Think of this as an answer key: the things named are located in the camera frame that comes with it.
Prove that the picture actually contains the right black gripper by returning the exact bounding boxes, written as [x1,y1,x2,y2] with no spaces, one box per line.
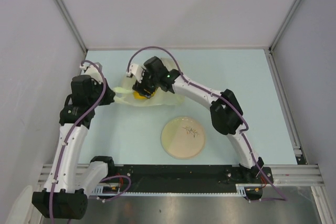
[132,68,159,100]

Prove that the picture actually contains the yellow fake bell pepper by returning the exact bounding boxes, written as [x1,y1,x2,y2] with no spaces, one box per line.
[133,91,155,100]

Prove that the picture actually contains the yellow-green plastic bag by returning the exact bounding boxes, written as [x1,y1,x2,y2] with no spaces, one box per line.
[112,57,184,108]

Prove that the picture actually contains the cream plate with branch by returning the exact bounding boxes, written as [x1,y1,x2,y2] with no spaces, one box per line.
[161,116,206,159]

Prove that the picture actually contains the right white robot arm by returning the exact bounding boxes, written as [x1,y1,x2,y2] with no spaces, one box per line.
[127,56,264,183]

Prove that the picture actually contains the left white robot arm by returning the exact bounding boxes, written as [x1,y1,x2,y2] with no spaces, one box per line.
[32,74,116,220]

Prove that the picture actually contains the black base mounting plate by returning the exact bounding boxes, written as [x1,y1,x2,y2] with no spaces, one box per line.
[114,165,265,192]

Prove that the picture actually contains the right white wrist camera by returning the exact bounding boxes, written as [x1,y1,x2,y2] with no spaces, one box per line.
[126,63,145,83]

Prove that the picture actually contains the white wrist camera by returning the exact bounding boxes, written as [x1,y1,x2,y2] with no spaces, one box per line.
[79,62,103,84]
[126,63,145,83]

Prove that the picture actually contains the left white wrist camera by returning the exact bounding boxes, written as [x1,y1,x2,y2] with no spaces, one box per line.
[79,62,103,84]

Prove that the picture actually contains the white slotted cable duct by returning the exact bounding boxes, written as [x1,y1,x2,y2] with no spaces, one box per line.
[89,184,265,199]

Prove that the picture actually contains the right corner aluminium post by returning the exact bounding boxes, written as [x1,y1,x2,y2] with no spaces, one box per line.
[268,0,303,52]

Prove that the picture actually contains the corner aluminium post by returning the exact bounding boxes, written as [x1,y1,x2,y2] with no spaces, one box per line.
[268,0,303,52]
[53,0,88,55]

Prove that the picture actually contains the left corner aluminium post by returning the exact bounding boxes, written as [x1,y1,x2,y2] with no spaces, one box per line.
[53,0,88,55]

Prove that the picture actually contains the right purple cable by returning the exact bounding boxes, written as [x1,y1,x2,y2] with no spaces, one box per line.
[127,46,288,201]

